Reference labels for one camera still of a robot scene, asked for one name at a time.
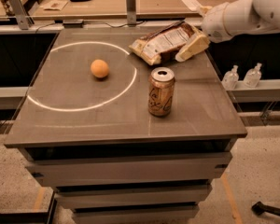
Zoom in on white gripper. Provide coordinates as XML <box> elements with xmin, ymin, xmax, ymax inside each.
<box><xmin>175</xmin><ymin>3</ymin><xmax>232</xmax><ymax>62</ymax></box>

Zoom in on brown chip bag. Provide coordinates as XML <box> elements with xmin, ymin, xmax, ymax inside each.
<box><xmin>129</xmin><ymin>21</ymin><xmax>208</xmax><ymax>65</ymax></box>

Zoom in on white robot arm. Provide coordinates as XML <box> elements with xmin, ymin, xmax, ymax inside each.
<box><xmin>175</xmin><ymin>0</ymin><xmax>280</xmax><ymax>62</ymax></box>

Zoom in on orange soda can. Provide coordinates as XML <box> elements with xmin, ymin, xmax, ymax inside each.
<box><xmin>148</xmin><ymin>67</ymin><xmax>175</xmax><ymax>117</ymax></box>

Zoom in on white paper sheet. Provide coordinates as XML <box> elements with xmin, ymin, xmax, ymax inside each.
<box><xmin>181</xmin><ymin>0</ymin><xmax>202</xmax><ymax>12</ymax></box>

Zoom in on clear sanitizer bottle left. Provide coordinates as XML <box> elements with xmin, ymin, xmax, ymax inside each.
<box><xmin>221</xmin><ymin>65</ymin><xmax>239</xmax><ymax>91</ymax></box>

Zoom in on clear sanitizer bottle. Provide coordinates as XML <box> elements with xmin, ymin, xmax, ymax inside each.
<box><xmin>243</xmin><ymin>63</ymin><xmax>262</xmax><ymax>88</ymax></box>
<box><xmin>221</xmin><ymin>65</ymin><xmax>239</xmax><ymax>91</ymax></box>

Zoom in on clear sanitizer bottle right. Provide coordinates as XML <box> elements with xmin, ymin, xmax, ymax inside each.
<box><xmin>243</xmin><ymin>63</ymin><xmax>262</xmax><ymax>88</ymax></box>

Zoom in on orange fruit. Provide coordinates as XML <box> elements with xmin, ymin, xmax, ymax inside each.
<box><xmin>91</xmin><ymin>59</ymin><xmax>109</xmax><ymax>78</ymax></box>

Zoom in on small paper card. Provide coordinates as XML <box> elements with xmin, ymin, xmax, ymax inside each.
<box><xmin>43</xmin><ymin>0</ymin><xmax>67</xmax><ymax>11</ymax></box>

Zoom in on grey drawer cabinet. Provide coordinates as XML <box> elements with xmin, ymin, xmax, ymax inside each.
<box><xmin>6</xmin><ymin>27</ymin><xmax>246</xmax><ymax>224</ymax></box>

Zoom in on black chair base leg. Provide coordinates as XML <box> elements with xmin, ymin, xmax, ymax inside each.
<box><xmin>251</xmin><ymin>202</ymin><xmax>280</xmax><ymax>217</ymax></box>

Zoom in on metal bracket middle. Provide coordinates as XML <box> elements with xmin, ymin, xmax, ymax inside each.
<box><xmin>126</xmin><ymin>0</ymin><xmax>136</xmax><ymax>26</ymax></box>

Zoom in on metal bracket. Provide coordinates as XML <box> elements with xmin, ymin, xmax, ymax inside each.
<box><xmin>126</xmin><ymin>0</ymin><xmax>136</xmax><ymax>26</ymax></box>
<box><xmin>8</xmin><ymin>0</ymin><xmax>33</xmax><ymax>30</ymax></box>

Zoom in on metal bracket left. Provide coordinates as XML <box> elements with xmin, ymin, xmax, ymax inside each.
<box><xmin>8</xmin><ymin>0</ymin><xmax>33</xmax><ymax>30</ymax></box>

